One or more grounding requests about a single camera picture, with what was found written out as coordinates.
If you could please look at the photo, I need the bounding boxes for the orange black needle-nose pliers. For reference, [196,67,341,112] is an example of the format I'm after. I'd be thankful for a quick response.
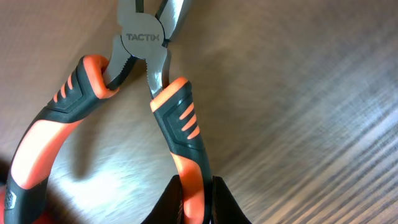
[2,0,215,224]

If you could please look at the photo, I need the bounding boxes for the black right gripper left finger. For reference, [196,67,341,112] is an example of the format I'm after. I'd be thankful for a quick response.
[142,175,183,224]

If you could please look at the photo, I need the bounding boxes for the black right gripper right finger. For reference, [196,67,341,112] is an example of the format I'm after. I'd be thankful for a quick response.
[211,176,251,224]

